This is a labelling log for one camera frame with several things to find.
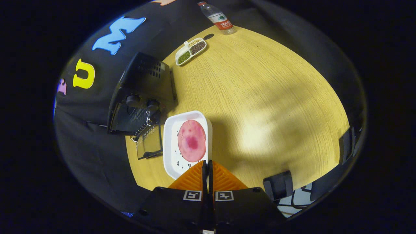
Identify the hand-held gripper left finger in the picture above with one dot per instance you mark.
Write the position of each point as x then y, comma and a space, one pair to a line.
182, 204

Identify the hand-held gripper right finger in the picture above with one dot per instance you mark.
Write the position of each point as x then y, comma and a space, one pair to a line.
240, 204

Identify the white rectangular plate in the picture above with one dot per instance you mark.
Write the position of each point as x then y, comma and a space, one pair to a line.
172, 156

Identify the white divided bean dish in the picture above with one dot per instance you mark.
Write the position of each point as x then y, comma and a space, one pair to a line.
183, 58

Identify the black toaster oven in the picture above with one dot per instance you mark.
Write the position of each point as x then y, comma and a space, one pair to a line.
146, 78

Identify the pink ham slice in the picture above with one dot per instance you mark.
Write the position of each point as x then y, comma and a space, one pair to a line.
191, 139

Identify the clear plastic water bottle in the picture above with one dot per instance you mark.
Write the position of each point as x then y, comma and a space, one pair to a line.
221, 21

